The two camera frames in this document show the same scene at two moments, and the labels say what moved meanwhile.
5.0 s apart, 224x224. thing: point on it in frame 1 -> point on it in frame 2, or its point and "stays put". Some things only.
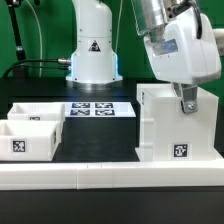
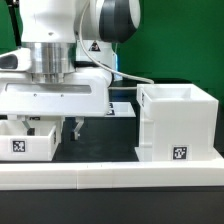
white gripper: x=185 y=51 -> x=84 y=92
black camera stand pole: x=20 y=52 stays put
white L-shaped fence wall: x=54 y=176 stays put
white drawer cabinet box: x=166 y=134 stays put
